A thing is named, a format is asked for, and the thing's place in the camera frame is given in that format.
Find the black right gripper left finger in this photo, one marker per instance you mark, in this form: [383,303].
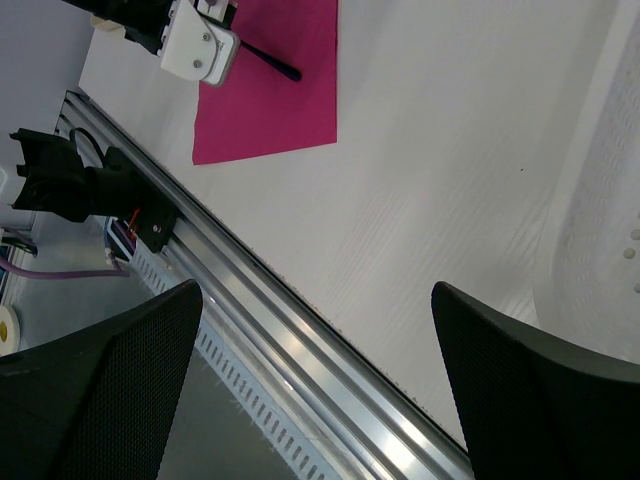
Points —
[99,403]

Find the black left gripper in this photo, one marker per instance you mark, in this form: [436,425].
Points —
[144,21]

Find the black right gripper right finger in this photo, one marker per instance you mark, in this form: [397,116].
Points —
[532,405]

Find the purple metal spoon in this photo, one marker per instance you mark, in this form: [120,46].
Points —
[280,66]

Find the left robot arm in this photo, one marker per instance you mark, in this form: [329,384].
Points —
[72,177]

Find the pink paper napkin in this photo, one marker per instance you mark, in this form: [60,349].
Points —
[258,111]

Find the white perforated plastic basket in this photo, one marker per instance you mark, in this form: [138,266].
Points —
[586,274]

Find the aluminium frame rail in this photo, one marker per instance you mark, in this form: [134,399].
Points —
[374,430]

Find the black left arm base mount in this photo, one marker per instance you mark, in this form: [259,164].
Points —
[153,216]

